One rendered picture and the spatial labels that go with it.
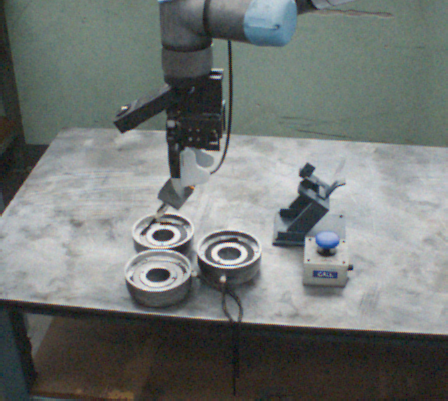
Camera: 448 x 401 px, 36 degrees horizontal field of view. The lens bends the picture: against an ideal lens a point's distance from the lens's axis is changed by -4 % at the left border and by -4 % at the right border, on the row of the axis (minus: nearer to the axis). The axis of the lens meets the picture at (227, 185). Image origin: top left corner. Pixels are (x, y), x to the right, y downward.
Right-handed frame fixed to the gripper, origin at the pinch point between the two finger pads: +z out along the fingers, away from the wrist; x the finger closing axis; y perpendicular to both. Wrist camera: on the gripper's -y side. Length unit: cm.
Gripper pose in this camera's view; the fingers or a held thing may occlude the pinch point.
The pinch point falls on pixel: (179, 186)
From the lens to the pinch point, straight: 115.8
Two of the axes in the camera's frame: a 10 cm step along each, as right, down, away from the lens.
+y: 9.9, 0.5, -1.0
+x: 1.1, -5.2, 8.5
